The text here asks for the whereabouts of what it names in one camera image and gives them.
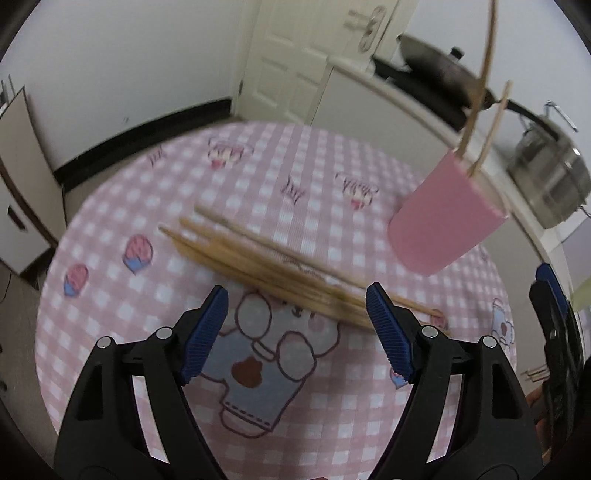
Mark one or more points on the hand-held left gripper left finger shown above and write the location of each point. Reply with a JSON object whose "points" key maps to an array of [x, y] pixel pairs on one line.
{"points": [[205, 337]]}

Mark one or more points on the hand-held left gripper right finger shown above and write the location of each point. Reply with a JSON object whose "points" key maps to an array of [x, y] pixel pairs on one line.
{"points": [[388, 332]]}

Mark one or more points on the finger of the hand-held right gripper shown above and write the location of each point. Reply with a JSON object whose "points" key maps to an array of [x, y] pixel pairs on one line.
{"points": [[549, 281]]}

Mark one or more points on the bundle of chopsticks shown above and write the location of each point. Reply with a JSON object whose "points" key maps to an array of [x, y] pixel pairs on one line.
{"points": [[258, 272]]}

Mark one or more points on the pink cup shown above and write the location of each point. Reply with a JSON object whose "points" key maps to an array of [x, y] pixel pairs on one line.
{"points": [[443, 217]]}

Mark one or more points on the light wooden chopstick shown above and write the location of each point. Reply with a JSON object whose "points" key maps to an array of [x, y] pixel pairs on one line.
{"points": [[494, 124], [480, 78]]}

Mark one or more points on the pink checkered tablecloth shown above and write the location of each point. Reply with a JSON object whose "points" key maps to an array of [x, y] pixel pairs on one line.
{"points": [[138, 323]]}

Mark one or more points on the stainless steel pot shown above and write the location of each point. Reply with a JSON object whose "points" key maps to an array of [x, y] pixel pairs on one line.
{"points": [[549, 180]]}

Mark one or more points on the black induction cooker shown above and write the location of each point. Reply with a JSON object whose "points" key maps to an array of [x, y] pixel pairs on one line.
{"points": [[415, 87]]}

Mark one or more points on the beige side cabinet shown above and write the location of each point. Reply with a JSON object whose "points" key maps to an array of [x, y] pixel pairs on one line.
{"points": [[23, 184]]}

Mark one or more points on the wok lid with black knob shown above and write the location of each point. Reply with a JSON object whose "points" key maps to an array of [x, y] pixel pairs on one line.
{"points": [[434, 60]]}

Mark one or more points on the white door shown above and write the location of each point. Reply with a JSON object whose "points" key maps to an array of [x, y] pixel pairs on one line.
{"points": [[286, 60]]}

